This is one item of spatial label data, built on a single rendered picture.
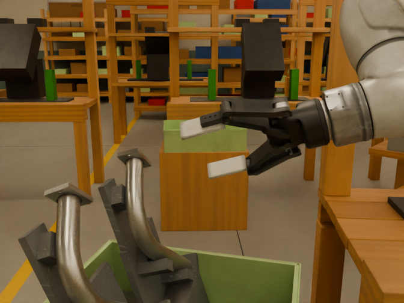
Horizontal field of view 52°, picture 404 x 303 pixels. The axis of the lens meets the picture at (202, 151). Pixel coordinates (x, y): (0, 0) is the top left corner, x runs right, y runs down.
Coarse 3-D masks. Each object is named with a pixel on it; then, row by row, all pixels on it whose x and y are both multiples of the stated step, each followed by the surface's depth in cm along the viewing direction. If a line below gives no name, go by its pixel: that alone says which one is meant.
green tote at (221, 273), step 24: (96, 264) 84; (120, 264) 92; (216, 264) 85; (240, 264) 84; (264, 264) 83; (288, 264) 82; (216, 288) 87; (240, 288) 85; (264, 288) 84; (288, 288) 83
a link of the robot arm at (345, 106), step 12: (324, 96) 62; (336, 96) 61; (348, 96) 60; (360, 96) 59; (324, 108) 62; (336, 108) 60; (348, 108) 59; (360, 108) 59; (336, 120) 60; (348, 120) 59; (360, 120) 59; (336, 132) 60; (348, 132) 60; (360, 132) 60; (372, 132) 60; (336, 144) 62; (348, 144) 63
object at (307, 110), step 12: (300, 108) 62; (312, 108) 62; (276, 120) 64; (288, 120) 62; (300, 120) 62; (312, 120) 61; (324, 120) 61; (300, 132) 64; (312, 132) 61; (324, 132) 61; (276, 144) 67; (312, 144) 63; (324, 144) 63
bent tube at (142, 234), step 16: (128, 160) 71; (144, 160) 72; (128, 176) 70; (128, 192) 68; (128, 208) 67; (144, 208) 68; (144, 224) 67; (144, 240) 67; (160, 256) 71; (176, 256) 77
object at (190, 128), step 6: (192, 120) 63; (198, 120) 63; (180, 126) 64; (186, 126) 63; (192, 126) 63; (198, 126) 62; (210, 126) 62; (216, 126) 61; (222, 126) 61; (180, 132) 63; (186, 132) 63; (192, 132) 62; (198, 132) 62; (204, 132) 62; (210, 132) 62; (186, 138) 63
